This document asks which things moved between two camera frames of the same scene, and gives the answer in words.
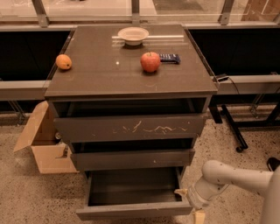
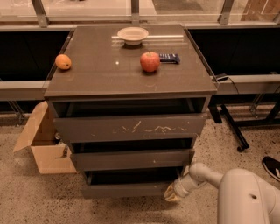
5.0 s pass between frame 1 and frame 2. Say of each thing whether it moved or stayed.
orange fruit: stayed
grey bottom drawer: moved
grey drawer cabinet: stayed
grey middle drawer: stayed
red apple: stayed
